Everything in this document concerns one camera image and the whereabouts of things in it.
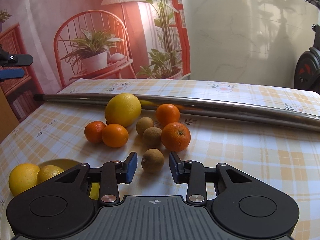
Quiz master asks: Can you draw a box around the checkered floral tablecloth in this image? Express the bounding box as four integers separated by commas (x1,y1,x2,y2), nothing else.
1,79,319,239

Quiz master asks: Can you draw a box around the large yellow lemon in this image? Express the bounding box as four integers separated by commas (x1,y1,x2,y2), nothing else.
9,163,40,196
105,93,142,127

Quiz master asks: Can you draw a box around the black exercise bike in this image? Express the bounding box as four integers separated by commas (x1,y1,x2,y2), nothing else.
293,0,319,94

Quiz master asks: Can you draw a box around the yellow-green pear fruit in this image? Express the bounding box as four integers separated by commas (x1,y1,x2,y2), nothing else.
37,165,64,184

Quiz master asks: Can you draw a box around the brown kiwi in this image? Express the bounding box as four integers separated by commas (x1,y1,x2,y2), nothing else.
141,148,164,173
143,127,162,146
136,116,154,135

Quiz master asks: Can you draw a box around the long metal pole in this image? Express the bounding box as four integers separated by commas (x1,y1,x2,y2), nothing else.
34,93,319,132

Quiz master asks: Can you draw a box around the wooden cabinet panel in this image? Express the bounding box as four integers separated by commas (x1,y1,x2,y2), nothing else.
0,89,19,142

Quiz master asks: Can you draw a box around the printed room backdrop banner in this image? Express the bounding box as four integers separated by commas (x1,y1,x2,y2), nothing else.
1,0,191,121

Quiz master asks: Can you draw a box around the orange mandarin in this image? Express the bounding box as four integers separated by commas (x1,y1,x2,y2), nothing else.
101,124,129,148
156,103,180,126
84,121,106,144
161,122,191,152

